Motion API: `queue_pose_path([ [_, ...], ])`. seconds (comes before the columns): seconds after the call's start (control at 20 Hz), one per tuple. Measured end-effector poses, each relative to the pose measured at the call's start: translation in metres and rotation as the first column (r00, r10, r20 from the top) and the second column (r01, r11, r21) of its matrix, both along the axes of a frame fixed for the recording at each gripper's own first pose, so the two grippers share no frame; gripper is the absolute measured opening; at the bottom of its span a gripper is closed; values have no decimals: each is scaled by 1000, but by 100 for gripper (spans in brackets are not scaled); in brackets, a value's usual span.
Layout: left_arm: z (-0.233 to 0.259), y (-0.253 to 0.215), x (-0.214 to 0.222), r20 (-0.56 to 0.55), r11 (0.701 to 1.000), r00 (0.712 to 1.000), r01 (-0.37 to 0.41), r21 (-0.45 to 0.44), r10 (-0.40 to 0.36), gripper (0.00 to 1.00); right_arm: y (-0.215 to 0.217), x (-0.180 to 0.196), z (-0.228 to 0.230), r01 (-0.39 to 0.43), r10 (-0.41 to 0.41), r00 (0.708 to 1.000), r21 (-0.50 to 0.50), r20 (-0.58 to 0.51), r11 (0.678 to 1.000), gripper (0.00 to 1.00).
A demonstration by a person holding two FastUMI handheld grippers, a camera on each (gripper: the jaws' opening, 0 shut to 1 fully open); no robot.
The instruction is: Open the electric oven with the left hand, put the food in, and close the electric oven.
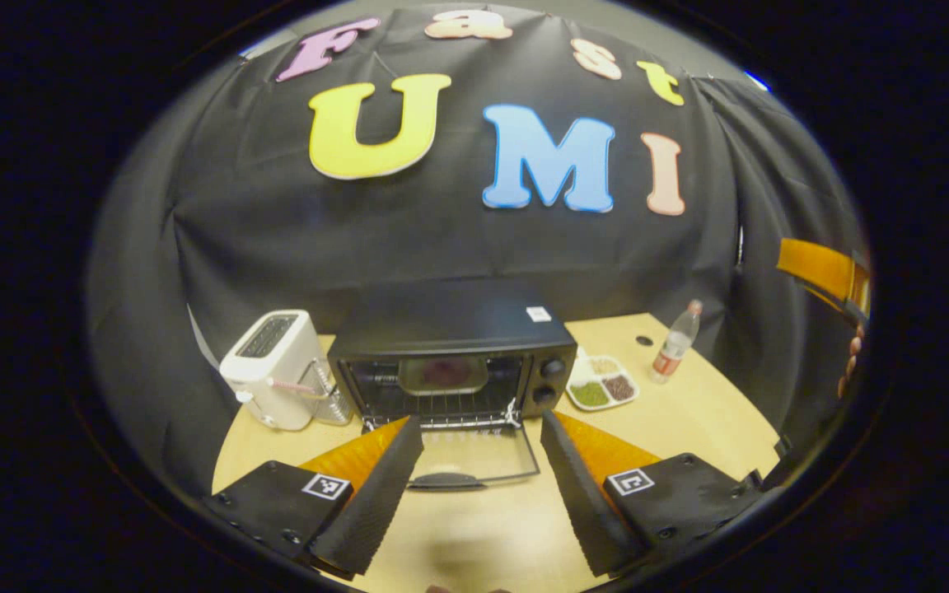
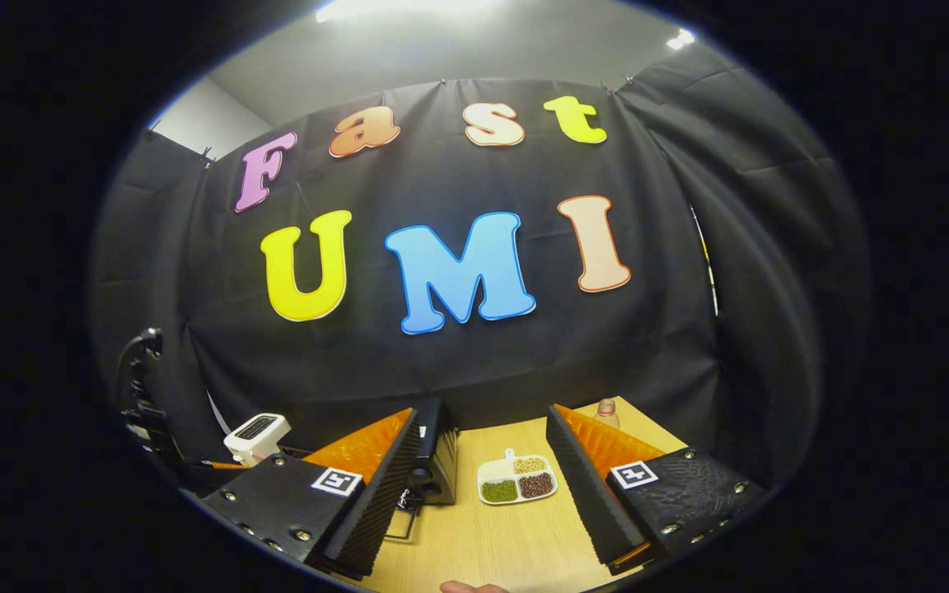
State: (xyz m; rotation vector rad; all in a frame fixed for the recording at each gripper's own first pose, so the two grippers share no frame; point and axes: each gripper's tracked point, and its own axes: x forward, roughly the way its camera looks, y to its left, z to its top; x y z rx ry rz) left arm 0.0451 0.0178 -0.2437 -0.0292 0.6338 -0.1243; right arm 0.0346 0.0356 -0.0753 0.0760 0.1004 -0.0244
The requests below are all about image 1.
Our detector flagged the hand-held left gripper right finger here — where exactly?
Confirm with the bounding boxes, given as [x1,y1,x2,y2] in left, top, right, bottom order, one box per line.
[540,409,764,577]

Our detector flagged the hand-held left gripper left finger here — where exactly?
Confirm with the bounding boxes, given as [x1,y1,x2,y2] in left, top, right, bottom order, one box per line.
[203,414,426,577]

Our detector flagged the cream plate with pink food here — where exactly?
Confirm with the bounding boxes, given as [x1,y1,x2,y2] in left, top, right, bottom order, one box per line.
[399,356,490,398]

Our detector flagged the black electric oven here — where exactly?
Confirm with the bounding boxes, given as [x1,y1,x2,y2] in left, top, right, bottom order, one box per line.
[328,278,578,493]

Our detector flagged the divided tray of beans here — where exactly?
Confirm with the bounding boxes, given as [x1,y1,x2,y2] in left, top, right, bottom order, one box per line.
[565,350,640,411]

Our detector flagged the clear plastic bottle red label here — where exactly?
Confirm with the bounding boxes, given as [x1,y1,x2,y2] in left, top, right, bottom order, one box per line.
[650,300,704,385]

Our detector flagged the white toaster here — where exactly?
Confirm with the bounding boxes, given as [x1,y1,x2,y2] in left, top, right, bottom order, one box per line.
[219,310,335,432]

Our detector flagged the black backdrop cloth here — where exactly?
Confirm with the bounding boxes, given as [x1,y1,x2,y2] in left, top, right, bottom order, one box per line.
[87,4,867,495]

